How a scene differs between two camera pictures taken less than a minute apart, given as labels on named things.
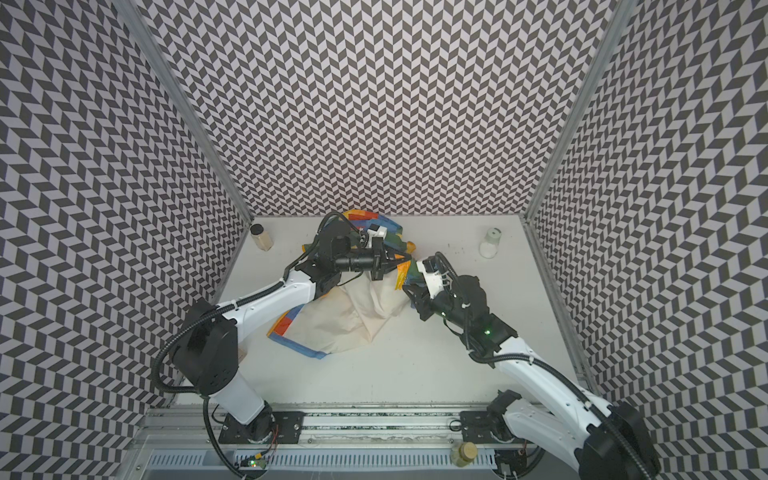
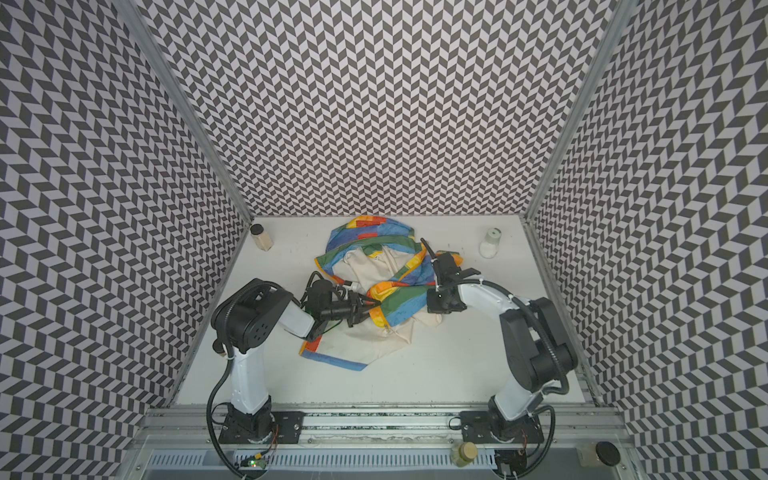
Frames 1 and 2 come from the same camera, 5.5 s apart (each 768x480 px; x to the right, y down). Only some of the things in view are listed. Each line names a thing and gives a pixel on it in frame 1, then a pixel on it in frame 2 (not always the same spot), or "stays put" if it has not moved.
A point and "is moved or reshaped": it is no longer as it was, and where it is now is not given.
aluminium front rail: x=331 y=428 stays put
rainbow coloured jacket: x=348 y=315 is moved or reshaped
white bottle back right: x=489 y=246 stays put
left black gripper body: x=360 y=256 to x=341 y=308
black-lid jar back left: x=261 y=237 stays put
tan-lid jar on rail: x=464 y=454 stays put
